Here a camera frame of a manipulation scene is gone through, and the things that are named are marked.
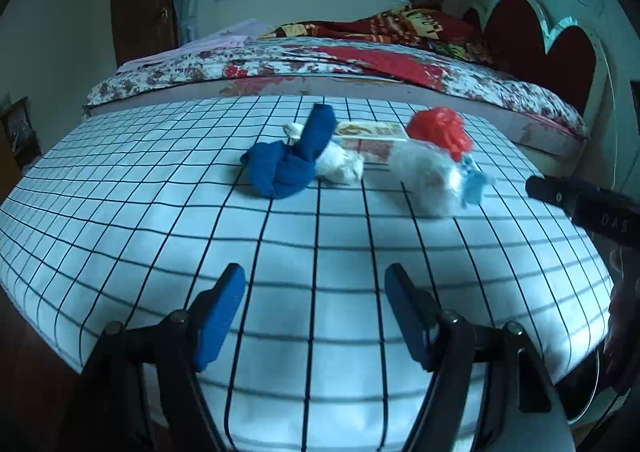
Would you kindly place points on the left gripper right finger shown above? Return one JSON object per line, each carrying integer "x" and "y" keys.
{"x": 416, "y": 313}

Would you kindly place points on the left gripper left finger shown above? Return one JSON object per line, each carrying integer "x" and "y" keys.
{"x": 213, "y": 311}

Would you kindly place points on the clear plastic bag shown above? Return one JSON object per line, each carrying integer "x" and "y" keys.
{"x": 430, "y": 175}

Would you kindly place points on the light blue wrapper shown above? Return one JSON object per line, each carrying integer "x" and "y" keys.
{"x": 475, "y": 182}

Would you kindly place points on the dark blue knotted cloth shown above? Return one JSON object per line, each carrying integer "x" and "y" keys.
{"x": 277, "y": 170}

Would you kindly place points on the white tissue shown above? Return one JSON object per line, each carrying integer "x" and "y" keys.
{"x": 332, "y": 163}

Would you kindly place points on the printed snack package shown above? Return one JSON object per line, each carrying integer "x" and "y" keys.
{"x": 373, "y": 140}

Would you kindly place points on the red plastic bag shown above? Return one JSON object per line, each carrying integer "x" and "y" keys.
{"x": 443, "y": 127}

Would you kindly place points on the person's right hand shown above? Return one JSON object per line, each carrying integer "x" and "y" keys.
{"x": 623, "y": 328}

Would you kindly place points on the white grid-pattern tablecloth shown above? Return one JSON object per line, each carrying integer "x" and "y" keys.
{"x": 134, "y": 213}

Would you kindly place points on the red white heart headboard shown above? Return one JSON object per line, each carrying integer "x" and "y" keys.
{"x": 565, "y": 57}

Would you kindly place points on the bed with floral sheet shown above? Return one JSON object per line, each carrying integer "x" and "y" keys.
{"x": 527, "y": 113}

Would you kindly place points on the red patterned blanket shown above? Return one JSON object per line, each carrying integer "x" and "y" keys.
{"x": 414, "y": 25}

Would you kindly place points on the framed picture on floor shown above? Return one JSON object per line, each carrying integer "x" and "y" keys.
{"x": 20, "y": 133}

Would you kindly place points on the pink folded cloth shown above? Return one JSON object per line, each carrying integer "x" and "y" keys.
{"x": 230, "y": 37}

